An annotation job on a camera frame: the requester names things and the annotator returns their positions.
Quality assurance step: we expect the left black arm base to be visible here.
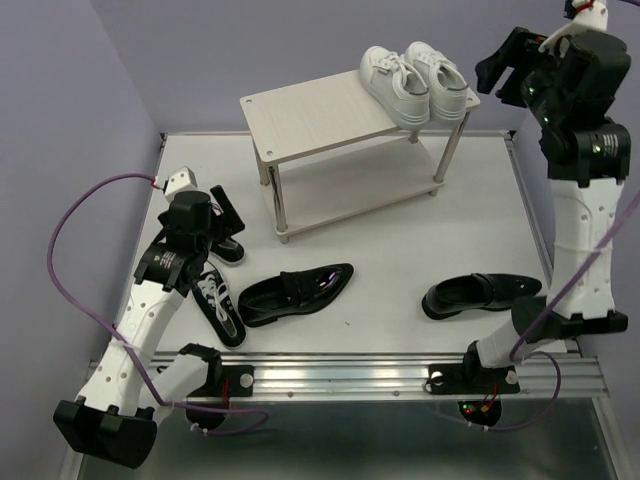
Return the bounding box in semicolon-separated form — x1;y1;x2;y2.
185;365;254;431

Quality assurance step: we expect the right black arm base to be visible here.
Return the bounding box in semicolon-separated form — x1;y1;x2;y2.
423;363;520;428

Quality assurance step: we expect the white two-tier shoe shelf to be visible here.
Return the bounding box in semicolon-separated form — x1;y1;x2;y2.
240;71;466;243

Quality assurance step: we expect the black canvas sneaker far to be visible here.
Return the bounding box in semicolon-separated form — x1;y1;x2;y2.
210;238;245;265

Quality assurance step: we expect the white sneaker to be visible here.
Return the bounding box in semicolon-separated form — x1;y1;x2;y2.
359;46;430;131
404;41;468;124

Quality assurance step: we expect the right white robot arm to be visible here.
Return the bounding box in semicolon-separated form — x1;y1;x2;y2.
460;27;631;390

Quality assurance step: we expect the aluminium mounting rail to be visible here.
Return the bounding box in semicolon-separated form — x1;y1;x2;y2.
87;349;614;401

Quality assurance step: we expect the black canvas sneaker near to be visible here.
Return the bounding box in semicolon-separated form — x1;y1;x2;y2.
191;265;247;349

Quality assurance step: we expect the black loafer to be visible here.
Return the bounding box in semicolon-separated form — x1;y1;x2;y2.
238;263;355;328
421;273;542;320

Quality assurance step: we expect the black canvas sneaker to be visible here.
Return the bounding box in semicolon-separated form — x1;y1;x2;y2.
210;238;245;265
191;265;247;349

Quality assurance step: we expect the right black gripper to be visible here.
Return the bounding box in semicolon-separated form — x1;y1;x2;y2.
473;26;573;129

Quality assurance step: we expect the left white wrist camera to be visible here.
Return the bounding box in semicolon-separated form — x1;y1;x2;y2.
163;167;198;202

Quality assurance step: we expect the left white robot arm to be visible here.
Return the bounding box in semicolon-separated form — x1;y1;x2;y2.
53;185;245;469

